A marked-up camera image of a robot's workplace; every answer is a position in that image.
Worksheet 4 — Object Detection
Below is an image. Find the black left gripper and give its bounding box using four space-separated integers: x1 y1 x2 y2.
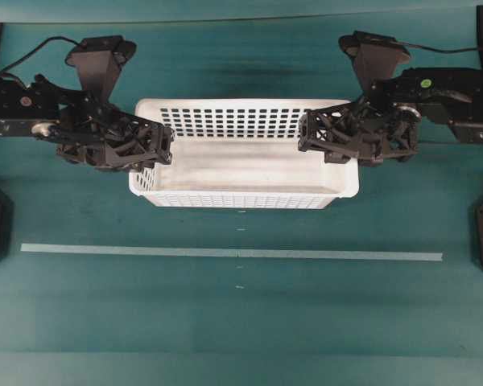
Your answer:
31 74 173 171

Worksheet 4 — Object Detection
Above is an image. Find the black left camera cable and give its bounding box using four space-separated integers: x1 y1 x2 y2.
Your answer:
0 35 84 81

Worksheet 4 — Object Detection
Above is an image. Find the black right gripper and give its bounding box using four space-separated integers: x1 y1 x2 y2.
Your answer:
298 78 421 166

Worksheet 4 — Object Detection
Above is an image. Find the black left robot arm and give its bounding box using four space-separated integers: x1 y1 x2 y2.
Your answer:
0 74 175 172

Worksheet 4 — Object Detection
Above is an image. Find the grey tape strip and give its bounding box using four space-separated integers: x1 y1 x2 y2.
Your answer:
20 243 443 262

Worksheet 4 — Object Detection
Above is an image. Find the black right camera cable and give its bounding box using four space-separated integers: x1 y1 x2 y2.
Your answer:
390 38 483 54

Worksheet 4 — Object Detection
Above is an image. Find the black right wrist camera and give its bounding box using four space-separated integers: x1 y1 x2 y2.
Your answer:
338 31 411 93

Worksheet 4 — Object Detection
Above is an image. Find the white perforated plastic basket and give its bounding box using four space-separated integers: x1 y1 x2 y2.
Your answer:
129 98 359 209

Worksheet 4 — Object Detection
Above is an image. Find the black camera cable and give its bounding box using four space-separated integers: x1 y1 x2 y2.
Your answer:
0 35 84 81
390 38 483 54

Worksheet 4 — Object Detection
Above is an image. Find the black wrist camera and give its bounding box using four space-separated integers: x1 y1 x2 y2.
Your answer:
65 35 137 103
338 31 411 93

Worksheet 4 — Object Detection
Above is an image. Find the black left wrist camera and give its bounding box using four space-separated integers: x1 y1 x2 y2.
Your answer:
65 35 137 103

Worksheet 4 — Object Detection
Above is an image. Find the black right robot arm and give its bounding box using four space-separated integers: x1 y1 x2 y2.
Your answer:
298 68 483 166

